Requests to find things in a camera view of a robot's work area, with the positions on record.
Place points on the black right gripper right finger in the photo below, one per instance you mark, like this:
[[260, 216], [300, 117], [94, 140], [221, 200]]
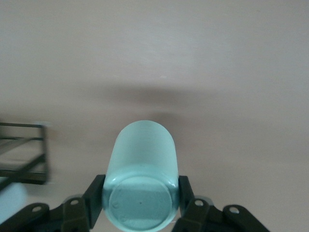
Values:
[[205, 217]]

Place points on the mint green cup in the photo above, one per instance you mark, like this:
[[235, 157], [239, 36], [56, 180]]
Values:
[[142, 169]]

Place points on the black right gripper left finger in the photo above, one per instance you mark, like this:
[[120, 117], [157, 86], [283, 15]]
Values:
[[72, 215]]

